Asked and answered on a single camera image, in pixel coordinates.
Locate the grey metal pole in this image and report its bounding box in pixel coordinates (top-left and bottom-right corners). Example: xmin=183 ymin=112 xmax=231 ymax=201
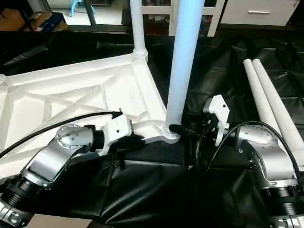
xmin=85 ymin=0 xmax=97 ymax=26

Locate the white drawer unit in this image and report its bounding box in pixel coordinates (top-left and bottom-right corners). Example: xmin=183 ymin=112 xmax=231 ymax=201
xmin=220 ymin=0 xmax=301 ymax=27

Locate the black work mat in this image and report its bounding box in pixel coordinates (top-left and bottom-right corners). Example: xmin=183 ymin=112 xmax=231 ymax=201
xmin=0 ymin=26 xmax=304 ymax=228

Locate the blue box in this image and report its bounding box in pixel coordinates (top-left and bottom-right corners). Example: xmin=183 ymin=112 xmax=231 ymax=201
xmin=35 ymin=13 xmax=67 ymax=32

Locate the white plastic table top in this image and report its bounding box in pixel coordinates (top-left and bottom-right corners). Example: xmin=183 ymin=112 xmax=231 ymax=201
xmin=0 ymin=49 xmax=181 ymax=179

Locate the brown cardboard board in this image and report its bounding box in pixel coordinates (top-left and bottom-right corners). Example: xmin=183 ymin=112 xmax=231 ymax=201
xmin=0 ymin=9 xmax=43 ymax=32

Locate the white plastic table leg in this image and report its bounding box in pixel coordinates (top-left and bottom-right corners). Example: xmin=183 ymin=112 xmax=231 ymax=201
xmin=252 ymin=58 xmax=304 ymax=166
xmin=163 ymin=0 xmax=206 ymax=136
xmin=243 ymin=59 xmax=304 ymax=160
xmin=129 ymin=0 xmax=149 ymax=58

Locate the white glass door cabinet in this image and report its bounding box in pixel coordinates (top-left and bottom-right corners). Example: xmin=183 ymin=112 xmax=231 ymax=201
xmin=140 ymin=0 xmax=227 ymax=37

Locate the turquoise plastic stool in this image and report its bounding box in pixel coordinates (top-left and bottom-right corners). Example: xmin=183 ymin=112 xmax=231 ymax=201
xmin=70 ymin=0 xmax=95 ymax=15

